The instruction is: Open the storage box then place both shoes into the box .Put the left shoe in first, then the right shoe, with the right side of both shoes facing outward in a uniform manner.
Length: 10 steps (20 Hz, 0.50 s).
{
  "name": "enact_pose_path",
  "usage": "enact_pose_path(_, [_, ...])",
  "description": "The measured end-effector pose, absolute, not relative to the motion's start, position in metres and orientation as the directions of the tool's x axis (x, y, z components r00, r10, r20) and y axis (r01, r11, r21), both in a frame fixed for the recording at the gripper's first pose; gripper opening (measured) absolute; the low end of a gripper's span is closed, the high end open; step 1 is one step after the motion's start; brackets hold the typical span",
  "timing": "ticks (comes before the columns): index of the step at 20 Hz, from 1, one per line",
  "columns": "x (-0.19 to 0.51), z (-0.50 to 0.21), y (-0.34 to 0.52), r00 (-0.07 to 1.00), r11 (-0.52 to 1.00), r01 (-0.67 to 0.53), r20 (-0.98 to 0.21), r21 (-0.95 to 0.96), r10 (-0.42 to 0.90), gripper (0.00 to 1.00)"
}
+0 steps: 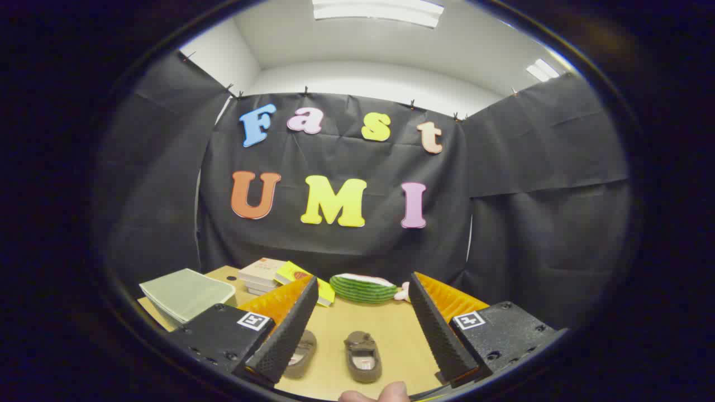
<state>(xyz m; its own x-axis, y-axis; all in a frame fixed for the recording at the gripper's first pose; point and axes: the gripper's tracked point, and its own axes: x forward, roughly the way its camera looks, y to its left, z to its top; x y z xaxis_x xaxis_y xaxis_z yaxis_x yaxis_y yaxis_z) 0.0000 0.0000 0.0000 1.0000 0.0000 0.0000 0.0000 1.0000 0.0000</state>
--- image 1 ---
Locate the pink and green plush toy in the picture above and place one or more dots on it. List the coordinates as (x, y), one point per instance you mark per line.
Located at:
(403, 291)

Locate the beige cover book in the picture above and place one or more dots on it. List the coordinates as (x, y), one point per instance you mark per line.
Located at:
(261, 269)

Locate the blue cover book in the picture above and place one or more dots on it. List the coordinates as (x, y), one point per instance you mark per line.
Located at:
(256, 292)

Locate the ceiling light panel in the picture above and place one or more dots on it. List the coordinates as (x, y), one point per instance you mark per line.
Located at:
(380, 11)
(542, 70)

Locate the yellow book with red emblem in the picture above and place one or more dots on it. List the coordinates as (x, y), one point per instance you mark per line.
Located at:
(287, 272)

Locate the black backdrop cloth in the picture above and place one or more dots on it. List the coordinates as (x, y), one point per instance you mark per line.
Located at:
(335, 240)

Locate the brown fuzzy slipper shoe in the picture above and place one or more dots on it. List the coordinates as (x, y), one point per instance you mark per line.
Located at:
(363, 357)
(301, 354)

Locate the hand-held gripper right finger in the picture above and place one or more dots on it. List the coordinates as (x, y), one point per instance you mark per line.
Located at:
(438, 335)

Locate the watermelon slice plush toy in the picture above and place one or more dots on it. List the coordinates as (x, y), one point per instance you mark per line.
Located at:
(363, 290)

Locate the white thin book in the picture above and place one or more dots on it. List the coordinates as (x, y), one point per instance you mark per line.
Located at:
(258, 286)

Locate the cream fabric storage box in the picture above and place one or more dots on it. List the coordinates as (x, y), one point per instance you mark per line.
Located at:
(187, 296)

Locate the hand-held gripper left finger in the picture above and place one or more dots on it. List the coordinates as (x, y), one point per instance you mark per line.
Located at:
(290, 335)

